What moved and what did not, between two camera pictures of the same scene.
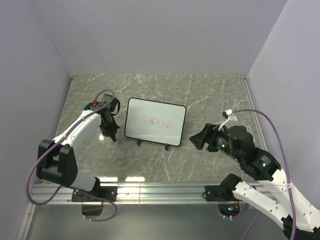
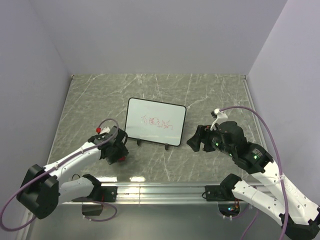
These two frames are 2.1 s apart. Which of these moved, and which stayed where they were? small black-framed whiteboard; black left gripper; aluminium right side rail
Moved: black left gripper
Stayed: aluminium right side rail; small black-framed whiteboard
